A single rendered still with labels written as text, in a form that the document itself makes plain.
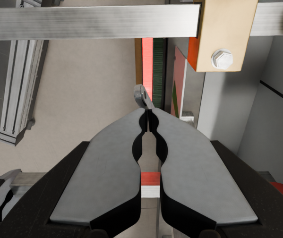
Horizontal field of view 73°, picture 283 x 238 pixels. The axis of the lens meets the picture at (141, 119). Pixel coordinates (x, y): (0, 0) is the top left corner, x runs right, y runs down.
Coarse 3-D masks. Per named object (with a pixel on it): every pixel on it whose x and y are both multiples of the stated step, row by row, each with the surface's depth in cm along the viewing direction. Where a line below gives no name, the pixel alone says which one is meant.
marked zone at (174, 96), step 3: (174, 81) 36; (174, 84) 36; (174, 87) 36; (174, 90) 36; (174, 93) 36; (174, 96) 36; (174, 99) 36; (174, 102) 36; (174, 105) 36; (177, 105) 33; (174, 108) 36; (177, 108) 33; (177, 111) 33; (177, 114) 33; (177, 117) 33
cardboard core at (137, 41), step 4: (136, 40) 94; (140, 40) 93; (136, 44) 95; (140, 44) 94; (136, 48) 96; (140, 48) 94; (136, 52) 97; (140, 52) 96; (136, 56) 98; (140, 56) 96; (136, 60) 99; (140, 60) 98; (136, 64) 100; (140, 64) 99; (136, 68) 102; (140, 68) 100; (136, 72) 103; (140, 72) 101; (136, 76) 104; (140, 76) 102; (136, 80) 106; (140, 80) 103; (136, 84) 107
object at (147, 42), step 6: (144, 42) 34; (150, 42) 34; (144, 48) 35; (150, 48) 35; (144, 54) 36; (150, 54) 36; (144, 60) 36; (150, 60) 36; (144, 66) 37; (150, 66) 37; (144, 72) 37; (150, 72) 37; (144, 78) 38; (150, 78) 38; (144, 84) 39; (150, 84) 38; (150, 90) 39; (150, 96) 40
